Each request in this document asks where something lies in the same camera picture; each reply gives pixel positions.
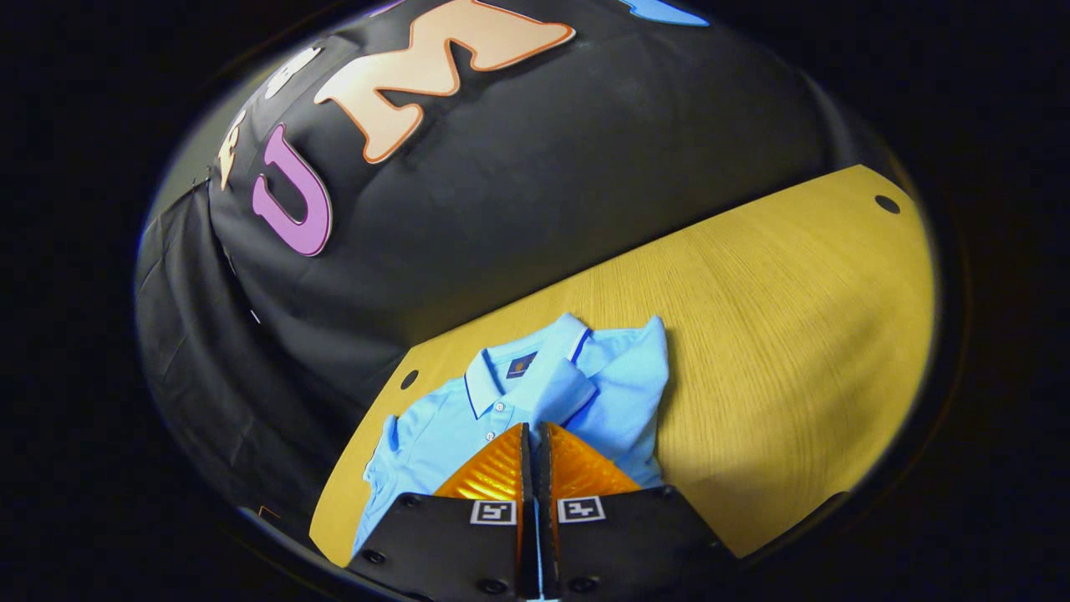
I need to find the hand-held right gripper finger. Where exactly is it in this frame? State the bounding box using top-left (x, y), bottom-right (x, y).
top-left (347, 422), bottom-right (536, 601)
top-left (536, 421), bottom-right (738, 601)

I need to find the light blue T-shirt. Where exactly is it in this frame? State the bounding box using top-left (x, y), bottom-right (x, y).
top-left (351, 313), bottom-right (671, 599)

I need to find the black backdrop cloth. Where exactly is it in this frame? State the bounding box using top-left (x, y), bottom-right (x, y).
top-left (135, 0), bottom-right (920, 553)

